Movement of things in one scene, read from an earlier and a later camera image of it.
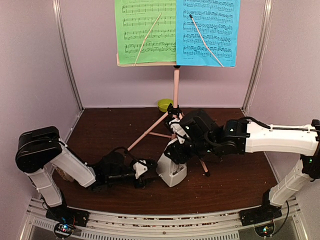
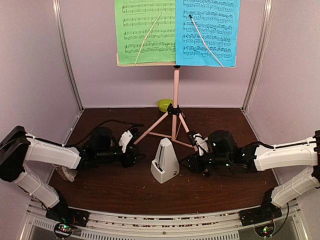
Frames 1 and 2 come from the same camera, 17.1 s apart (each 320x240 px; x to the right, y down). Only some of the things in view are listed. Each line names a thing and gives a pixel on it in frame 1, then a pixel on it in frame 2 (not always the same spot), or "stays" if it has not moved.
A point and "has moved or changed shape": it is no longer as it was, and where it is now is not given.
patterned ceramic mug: x=65 y=175 stays
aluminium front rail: x=163 y=224 stays
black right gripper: x=176 y=156 to x=195 y=167
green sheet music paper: x=134 y=18 stays
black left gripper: x=141 y=183 to x=128 y=160
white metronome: x=173 y=174 has moved or changed shape
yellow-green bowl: x=163 y=104 stays
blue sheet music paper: x=219 y=22 stays
